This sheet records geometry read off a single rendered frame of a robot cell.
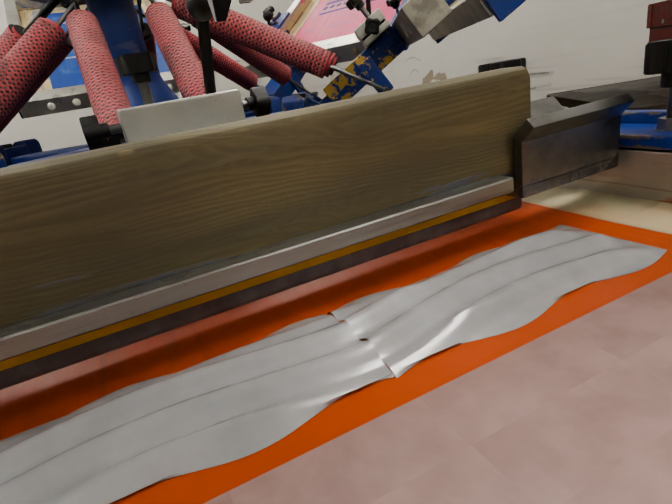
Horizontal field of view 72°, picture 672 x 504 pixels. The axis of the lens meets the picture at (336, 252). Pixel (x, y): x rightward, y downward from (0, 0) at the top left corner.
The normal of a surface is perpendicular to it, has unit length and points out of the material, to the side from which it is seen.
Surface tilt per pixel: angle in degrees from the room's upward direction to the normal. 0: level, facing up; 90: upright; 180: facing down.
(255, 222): 90
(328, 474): 0
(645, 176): 90
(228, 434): 39
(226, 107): 90
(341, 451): 0
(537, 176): 90
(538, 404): 0
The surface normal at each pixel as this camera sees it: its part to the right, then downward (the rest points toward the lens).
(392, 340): 0.21, -0.67
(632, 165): -0.89, 0.30
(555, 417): -0.16, -0.92
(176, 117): 0.43, 0.25
